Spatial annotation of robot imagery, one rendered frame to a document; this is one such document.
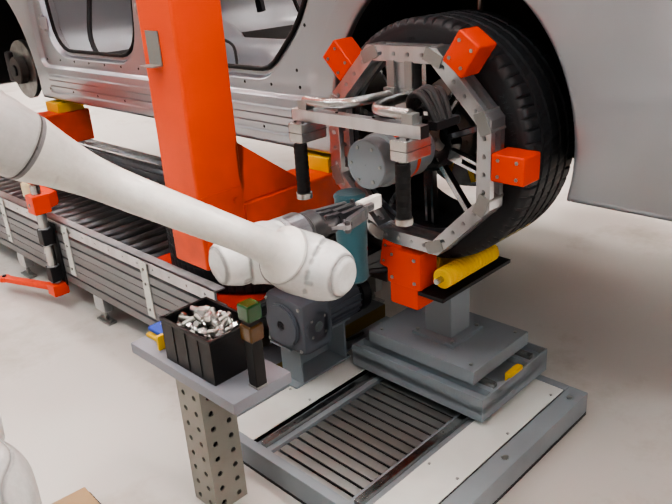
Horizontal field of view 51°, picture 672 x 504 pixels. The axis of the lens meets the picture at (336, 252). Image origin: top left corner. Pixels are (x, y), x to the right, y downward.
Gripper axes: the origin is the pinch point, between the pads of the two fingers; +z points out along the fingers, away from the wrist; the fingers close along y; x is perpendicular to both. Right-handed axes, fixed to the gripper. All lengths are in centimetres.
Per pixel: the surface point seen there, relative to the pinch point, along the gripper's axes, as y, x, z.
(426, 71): -17, 21, 43
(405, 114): -0.2, 17.1, 13.6
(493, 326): -7, -61, 63
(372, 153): -14.5, 5.2, 18.0
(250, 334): -10.3, -23.5, -28.3
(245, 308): -10.9, -17.3, -28.4
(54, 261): -183, -62, 1
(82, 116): -253, -19, 59
